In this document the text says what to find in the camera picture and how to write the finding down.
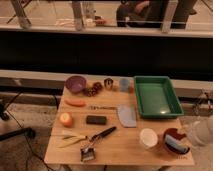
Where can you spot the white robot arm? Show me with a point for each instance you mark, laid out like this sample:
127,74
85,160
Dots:
200,133

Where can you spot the purple bowl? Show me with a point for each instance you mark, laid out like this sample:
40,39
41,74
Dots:
75,84

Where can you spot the red bowl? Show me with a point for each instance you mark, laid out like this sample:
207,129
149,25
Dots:
178,136

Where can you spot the dark red grapes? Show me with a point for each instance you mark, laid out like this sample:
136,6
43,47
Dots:
93,90

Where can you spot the blue grey cup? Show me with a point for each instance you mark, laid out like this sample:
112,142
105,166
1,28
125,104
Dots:
124,85

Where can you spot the metal fork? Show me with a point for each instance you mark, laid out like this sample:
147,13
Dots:
102,108

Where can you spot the orange carrot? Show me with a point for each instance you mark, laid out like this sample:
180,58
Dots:
75,103

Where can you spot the black rectangular block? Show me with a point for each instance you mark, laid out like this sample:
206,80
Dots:
98,120

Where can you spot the red yellow apple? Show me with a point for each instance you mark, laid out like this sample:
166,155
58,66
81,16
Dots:
66,119

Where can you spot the green plastic tray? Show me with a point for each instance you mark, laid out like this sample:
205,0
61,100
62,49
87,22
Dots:
156,98

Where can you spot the white cup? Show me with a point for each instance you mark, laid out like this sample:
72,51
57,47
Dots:
148,138

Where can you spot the seated person in background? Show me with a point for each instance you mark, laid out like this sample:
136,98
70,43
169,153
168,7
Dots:
140,14

